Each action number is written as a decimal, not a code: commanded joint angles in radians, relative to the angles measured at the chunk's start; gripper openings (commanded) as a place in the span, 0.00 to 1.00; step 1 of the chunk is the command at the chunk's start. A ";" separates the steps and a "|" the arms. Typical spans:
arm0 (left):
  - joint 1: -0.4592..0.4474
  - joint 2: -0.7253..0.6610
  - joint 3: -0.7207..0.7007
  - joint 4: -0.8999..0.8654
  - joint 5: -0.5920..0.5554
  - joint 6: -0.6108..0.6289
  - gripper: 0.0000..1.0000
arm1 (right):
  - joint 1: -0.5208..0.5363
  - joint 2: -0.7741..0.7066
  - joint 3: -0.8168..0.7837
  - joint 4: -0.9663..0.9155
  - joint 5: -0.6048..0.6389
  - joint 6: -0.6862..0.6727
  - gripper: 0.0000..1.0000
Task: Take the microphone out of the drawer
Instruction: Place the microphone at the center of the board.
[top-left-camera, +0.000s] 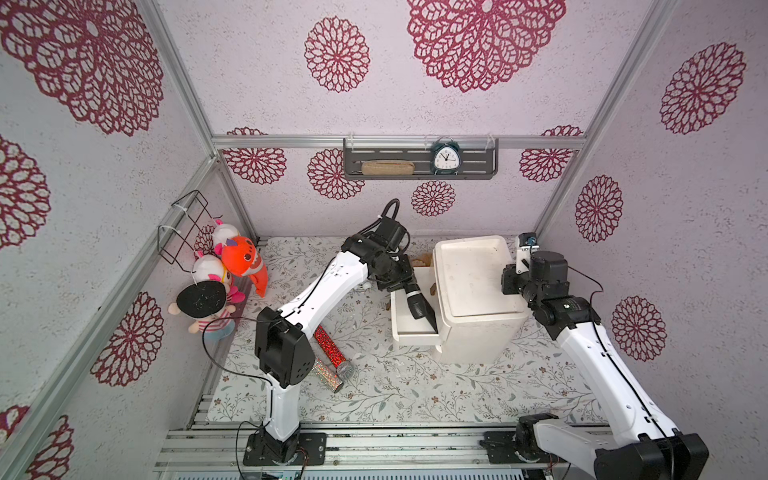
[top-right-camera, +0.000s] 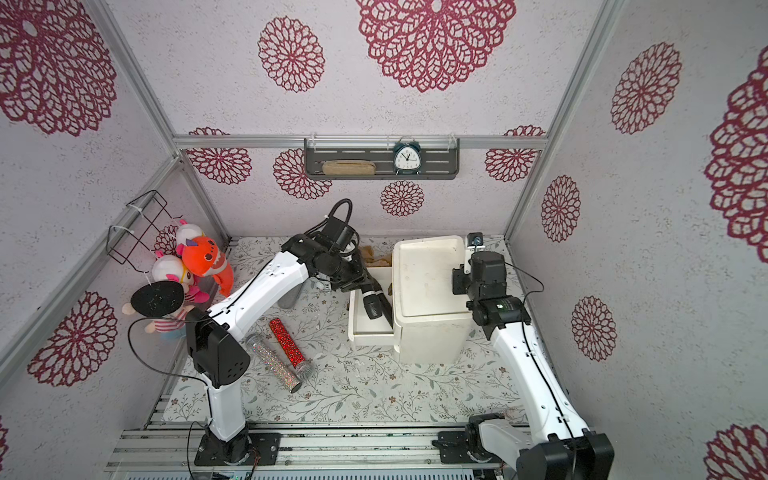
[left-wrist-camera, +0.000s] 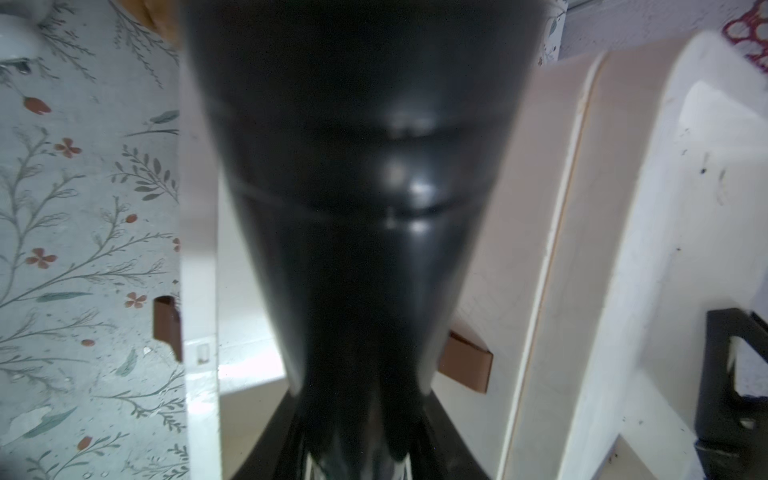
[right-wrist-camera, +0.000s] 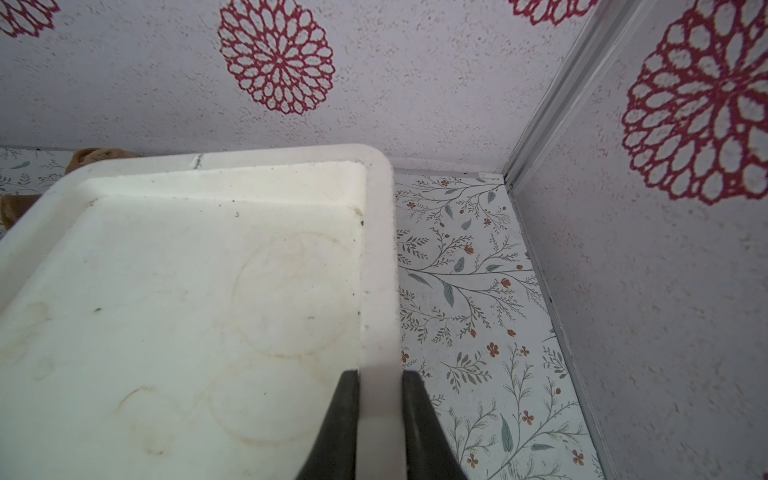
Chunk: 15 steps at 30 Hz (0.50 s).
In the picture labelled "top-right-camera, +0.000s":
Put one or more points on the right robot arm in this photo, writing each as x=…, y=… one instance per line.
x=558, y=443

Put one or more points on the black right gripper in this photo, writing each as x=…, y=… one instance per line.
x=462, y=280

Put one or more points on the grey pencil case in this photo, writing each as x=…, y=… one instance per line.
x=289, y=300

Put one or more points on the rainbow rhinestone microphone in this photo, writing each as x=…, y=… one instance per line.
x=273, y=363

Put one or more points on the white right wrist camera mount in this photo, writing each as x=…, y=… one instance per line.
x=474, y=242

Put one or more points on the black wire wall basket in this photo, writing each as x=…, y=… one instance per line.
x=150, y=231

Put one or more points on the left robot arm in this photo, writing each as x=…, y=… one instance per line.
x=214, y=337

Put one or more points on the orange fish plush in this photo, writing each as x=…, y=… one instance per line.
x=203, y=258

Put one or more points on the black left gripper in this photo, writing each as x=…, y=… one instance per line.
x=359, y=277

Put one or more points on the pink white plush doll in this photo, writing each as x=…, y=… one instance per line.
x=174, y=270

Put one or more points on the tan pouch on shelf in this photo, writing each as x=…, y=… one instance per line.
x=348, y=168

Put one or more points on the white plastic drawer cabinet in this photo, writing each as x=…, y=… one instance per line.
x=432, y=323

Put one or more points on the black microphone long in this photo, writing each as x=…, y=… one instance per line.
x=371, y=302

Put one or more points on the green alarm clock on shelf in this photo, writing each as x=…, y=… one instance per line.
x=407, y=159

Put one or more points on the aluminium corner frame post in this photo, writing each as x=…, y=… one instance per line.
x=590, y=57

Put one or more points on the grey wall shelf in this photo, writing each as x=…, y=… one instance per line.
x=437, y=164

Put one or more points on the red glitter microphone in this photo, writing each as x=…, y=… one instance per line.
x=303, y=368

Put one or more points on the black haired doll plush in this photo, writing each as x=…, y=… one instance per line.
x=163, y=304

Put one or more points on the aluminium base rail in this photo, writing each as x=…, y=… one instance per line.
x=294, y=447

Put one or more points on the horizontal aluminium wall rail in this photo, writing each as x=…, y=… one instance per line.
x=358, y=142

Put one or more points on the brown teddy bear plush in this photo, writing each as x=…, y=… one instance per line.
x=372, y=260

